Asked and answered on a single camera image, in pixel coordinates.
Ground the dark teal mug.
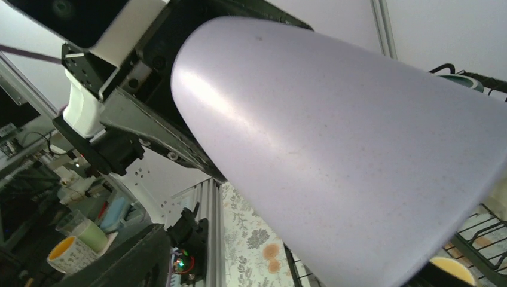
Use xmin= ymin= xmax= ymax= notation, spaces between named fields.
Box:
xmin=439 ymin=74 xmax=484 ymax=93

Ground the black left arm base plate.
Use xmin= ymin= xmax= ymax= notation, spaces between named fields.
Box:
xmin=168 ymin=202 xmax=209 ymax=286

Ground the green cup in background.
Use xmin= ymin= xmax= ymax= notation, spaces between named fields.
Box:
xmin=56 ymin=210 xmax=108 ymax=253

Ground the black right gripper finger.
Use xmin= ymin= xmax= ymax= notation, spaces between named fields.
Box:
xmin=55 ymin=224 xmax=172 ymax=286

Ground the black wire dish rack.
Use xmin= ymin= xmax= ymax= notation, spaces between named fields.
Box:
xmin=283 ymin=63 xmax=507 ymax=287

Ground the lavender plastic cup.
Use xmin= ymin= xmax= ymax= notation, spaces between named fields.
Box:
xmin=171 ymin=17 xmax=506 ymax=286

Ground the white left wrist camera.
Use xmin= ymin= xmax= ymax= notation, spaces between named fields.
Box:
xmin=5 ymin=1 xmax=168 ymax=67

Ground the white patterned mug yellow inside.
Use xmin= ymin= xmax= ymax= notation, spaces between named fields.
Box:
xmin=47 ymin=236 xmax=99 ymax=274

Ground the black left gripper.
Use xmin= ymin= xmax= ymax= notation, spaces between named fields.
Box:
xmin=56 ymin=1 xmax=309 ymax=183

